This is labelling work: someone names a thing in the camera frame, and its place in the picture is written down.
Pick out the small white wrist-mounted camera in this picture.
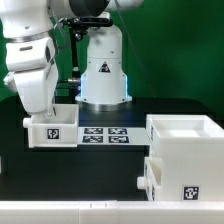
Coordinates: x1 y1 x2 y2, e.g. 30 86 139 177
3 72 17 93

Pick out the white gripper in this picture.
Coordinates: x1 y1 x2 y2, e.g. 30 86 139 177
14 64 58 117

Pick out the small white drawer with knob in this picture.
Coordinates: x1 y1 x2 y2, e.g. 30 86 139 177
137 157 162 201

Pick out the large white drawer cabinet box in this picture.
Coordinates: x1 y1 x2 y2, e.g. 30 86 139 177
146 115 224 202

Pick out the white marker sheet on table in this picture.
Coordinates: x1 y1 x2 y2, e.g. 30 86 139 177
78 127 150 146

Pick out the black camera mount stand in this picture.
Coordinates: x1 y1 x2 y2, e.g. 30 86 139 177
58 16 114 98

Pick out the white front rail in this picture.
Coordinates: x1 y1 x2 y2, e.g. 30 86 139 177
0 201 224 224

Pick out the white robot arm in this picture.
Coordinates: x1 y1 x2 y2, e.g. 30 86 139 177
0 0 144 115

